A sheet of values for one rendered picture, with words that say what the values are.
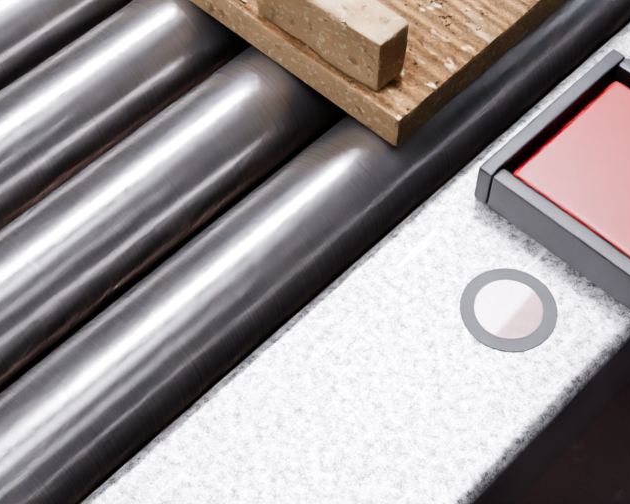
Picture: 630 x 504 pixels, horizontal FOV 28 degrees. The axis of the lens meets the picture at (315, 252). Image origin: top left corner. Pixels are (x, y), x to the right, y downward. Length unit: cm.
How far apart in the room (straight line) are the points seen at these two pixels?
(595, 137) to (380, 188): 8
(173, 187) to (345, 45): 8
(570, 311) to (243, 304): 11
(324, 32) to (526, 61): 9
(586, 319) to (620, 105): 8
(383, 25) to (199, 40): 9
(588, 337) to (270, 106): 14
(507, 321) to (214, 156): 12
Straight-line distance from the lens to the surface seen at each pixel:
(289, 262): 42
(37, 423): 39
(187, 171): 44
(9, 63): 50
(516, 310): 41
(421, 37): 46
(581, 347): 41
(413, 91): 44
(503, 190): 42
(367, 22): 42
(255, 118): 46
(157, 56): 48
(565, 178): 43
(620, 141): 44
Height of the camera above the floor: 126
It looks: 56 degrees down
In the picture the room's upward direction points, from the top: 1 degrees clockwise
